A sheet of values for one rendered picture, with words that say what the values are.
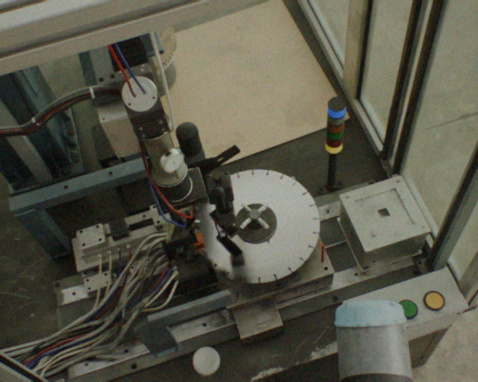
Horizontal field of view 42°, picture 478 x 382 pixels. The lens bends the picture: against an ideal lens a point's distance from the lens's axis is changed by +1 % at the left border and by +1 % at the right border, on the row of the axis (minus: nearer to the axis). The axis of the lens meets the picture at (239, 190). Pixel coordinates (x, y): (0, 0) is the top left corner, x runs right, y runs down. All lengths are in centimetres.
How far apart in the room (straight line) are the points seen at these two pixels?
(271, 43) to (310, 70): 19
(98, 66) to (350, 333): 66
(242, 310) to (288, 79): 85
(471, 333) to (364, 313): 153
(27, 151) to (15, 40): 139
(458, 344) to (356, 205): 101
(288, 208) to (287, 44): 78
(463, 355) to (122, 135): 170
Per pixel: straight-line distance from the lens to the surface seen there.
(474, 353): 254
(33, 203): 166
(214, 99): 208
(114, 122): 118
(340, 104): 153
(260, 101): 206
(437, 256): 166
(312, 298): 172
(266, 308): 164
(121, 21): 52
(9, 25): 51
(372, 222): 166
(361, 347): 103
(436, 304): 159
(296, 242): 157
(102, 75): 118
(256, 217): 154
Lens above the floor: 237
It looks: 60 degrees down
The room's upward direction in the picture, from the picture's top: 11 degrees counter-clockwise
